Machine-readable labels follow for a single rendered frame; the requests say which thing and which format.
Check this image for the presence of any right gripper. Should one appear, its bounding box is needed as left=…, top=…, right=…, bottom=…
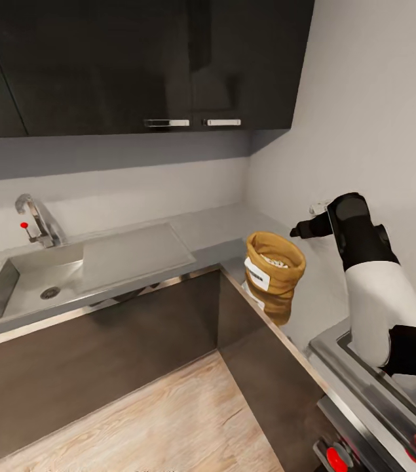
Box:
left=291, top=212, right=333, bottom=239

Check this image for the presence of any popcorn bag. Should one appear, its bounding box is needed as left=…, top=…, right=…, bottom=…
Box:
left=244, top=231, right=307, bottom=298

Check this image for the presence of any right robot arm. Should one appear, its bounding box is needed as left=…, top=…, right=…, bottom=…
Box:
left=291, top=192, right=416, bottom=404

